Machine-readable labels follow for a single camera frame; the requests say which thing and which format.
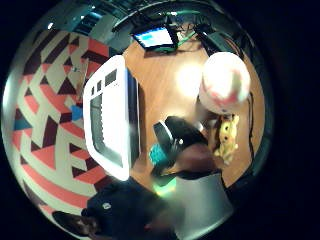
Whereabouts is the teal object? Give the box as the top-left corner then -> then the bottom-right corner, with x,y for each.
148,143 -> 168,167

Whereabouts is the yellow soft toy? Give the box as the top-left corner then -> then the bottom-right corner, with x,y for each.
212,114 -> 241,166

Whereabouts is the white and pink ball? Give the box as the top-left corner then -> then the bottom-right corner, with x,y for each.
198,51 -> 252,116

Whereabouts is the white plastic basket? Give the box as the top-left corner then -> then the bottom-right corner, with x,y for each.
82,54 -> 142,182

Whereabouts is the laptop with blue screen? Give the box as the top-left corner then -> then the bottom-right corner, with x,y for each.
132,25 -> 180,53

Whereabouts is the black device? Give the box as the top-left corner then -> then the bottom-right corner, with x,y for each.
196,28 -> 243,56

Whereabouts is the black cable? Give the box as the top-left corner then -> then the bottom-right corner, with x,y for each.
245,92 -> 257,159

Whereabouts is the green cable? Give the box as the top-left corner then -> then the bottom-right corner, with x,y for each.
176,30 -> 198,48

